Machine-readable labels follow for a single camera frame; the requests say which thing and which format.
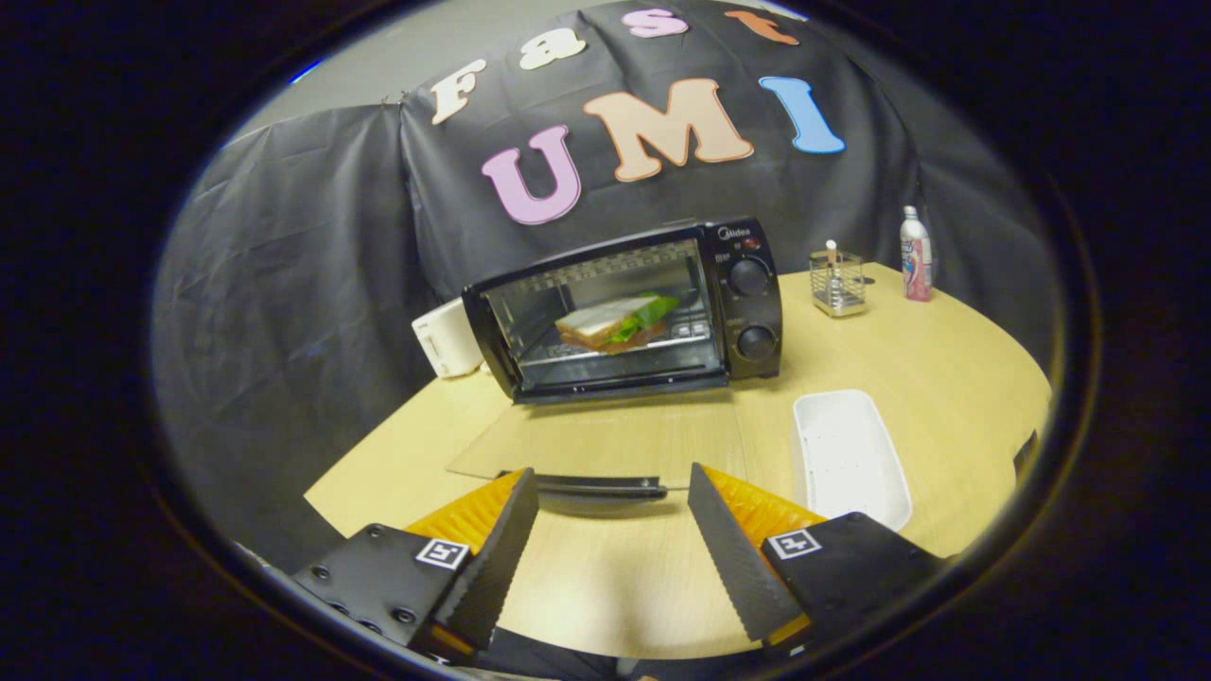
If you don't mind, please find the white bottle with pink label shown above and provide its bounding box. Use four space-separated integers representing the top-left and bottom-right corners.
899 205 934 303

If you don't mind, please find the white rectangular tray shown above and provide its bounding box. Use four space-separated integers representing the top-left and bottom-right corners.
792 389 914 533

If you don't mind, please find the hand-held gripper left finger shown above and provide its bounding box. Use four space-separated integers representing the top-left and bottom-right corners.
291 467 540 663

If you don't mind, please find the black toaster oven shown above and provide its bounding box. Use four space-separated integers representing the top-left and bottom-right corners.
447 218 784 502

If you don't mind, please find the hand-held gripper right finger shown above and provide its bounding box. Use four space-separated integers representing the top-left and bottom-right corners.
687 463 947 654

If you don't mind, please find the white bread toaster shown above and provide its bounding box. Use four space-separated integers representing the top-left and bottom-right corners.
412 298 485 379

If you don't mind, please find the small wire holder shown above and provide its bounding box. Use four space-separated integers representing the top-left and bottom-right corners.
810 239 868 319

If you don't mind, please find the sandwich with lettuce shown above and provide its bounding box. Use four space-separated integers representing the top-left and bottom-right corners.
554 293 680 356

